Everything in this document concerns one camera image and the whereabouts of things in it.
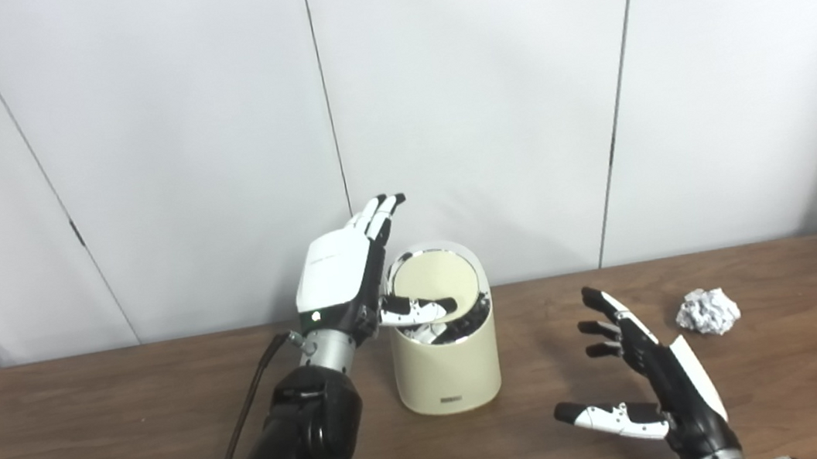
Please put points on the white paper ball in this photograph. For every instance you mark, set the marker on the white paper ball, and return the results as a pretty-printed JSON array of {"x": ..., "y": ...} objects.
[{"x": 707, "y": 313}]

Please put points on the cream-colored bin body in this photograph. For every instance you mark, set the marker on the cream-colored bin body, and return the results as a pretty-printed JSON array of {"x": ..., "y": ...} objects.
[{"x": 446, "y": 373}]

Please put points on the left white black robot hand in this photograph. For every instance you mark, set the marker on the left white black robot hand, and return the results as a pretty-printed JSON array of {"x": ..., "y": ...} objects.
[{"x": 336, "y": 273}]

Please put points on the black wall seam clip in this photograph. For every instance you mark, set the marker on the black wall seam clip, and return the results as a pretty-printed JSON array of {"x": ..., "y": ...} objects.
[{"x": 77, "y": 234}]

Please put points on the round cream bin lid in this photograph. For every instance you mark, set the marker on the round cream bin lid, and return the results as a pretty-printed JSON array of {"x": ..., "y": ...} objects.
[{"x": 438, "y": 276}]

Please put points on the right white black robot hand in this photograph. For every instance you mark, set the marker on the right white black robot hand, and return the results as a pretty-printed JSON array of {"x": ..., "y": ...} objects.
[{"x": 678, "y": 391}]

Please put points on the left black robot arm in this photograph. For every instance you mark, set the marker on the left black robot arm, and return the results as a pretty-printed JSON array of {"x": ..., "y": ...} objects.
[{"x": 301, "y": 437}]

